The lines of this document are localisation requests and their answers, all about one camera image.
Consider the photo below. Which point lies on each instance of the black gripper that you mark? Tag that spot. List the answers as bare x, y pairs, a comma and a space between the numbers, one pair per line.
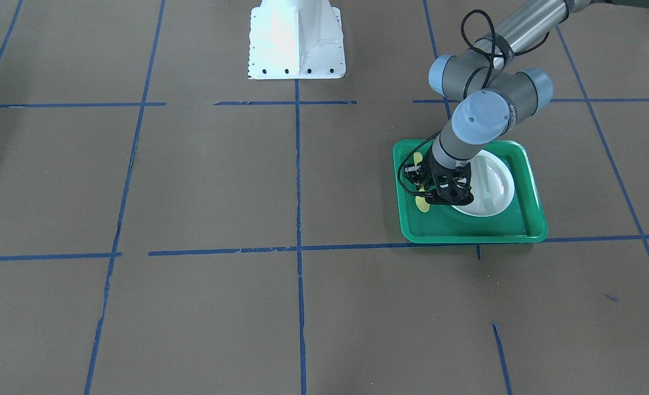
432, 176

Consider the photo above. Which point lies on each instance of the yellow plastic spoon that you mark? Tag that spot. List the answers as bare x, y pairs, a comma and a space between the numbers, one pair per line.
420, 202

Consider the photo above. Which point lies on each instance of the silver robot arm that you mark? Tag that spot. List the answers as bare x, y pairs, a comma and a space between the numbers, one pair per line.
491, 101

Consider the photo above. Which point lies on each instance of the white round plate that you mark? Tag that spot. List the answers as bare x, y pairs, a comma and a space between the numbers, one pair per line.
492, 186

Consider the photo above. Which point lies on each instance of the green plastic tray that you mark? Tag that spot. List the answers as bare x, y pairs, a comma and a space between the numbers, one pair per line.
523, 221

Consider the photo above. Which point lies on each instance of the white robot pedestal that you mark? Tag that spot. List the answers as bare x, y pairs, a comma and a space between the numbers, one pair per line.
296, 40

